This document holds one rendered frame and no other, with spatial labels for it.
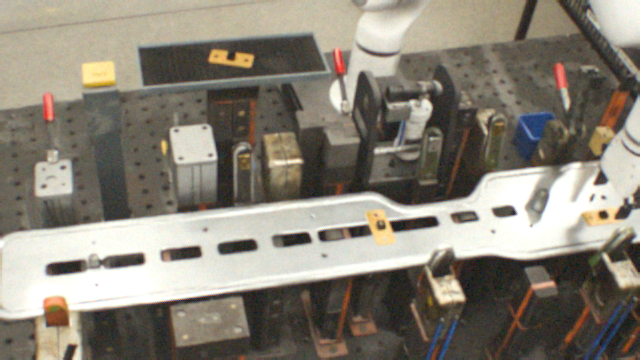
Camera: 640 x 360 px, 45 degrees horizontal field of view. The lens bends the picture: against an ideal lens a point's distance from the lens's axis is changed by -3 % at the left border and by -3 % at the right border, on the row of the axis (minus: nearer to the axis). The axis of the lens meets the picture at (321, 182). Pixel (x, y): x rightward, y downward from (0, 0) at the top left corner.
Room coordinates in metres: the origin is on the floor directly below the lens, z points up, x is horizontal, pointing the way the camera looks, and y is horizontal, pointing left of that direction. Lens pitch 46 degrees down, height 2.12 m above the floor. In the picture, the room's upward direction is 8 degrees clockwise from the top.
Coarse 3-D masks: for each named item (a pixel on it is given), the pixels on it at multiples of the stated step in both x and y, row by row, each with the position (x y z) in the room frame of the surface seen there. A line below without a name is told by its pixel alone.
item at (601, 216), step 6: (594, 210) 1.11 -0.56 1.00; (600, 210) 1.11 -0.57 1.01; (606, 210) 1.11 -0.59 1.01; (612, 210) 1.12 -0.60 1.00; (588, 216) 1.09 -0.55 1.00; (594, 216) 1.09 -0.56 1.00; (600, 216) 1.09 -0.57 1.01; (606, 216) 1.09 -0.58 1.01; (612, 216) 1.10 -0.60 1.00; (588, 222) 1.08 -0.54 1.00; (594, 222) 1.08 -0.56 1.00; (600, 222) 1.08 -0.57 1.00; (606, 222) 1.08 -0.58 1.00; (612, 222) 1.09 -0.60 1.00
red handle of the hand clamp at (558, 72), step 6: (558, 66) 1.38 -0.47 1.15; (558, 72) 1.37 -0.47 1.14; (558, 78) 1.36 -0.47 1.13; (564, 78) 1.36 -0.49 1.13; (558, 84) 1.35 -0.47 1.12; (564, 84) 1.35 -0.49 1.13; (558, 90) 1.35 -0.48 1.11; (564, 90) 1.34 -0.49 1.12; (564, 96) 1.33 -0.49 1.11; (564, 102) 1.32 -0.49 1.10; (564, 108) 1.31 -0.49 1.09; (564, 114) 1.30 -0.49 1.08; (570, 132) 1.27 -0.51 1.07
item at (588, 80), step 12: (588, 72) 1.30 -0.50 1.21; (576, 84) 1.29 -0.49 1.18; (588, 84) 1.29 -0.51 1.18; (600, 84) 1.26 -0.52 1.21; (576, 96) 1.28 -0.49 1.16; (588, 96) 1.29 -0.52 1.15; (576, 108) 1.27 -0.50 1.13; (588, 108) 1.28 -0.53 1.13; (564, 120) 1.28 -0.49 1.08; (576, 120) 1.28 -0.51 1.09; (576, 132) 1.28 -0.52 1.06
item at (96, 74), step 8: (88, 64) 1.15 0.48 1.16; (96, 64) 1.16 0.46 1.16; (104, 64) 1.16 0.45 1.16; (112, 64) 1.16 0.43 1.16; (88, 72) 1.13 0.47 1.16; (96, 72) 1.13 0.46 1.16; (104, 72) 1.13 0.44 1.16; (112, 72) 1.14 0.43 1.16; (88, 80) 1.11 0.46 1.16; (96, 80) 1.11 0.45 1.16; (104, 80) 1.11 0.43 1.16; (112, 80) 1.12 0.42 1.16
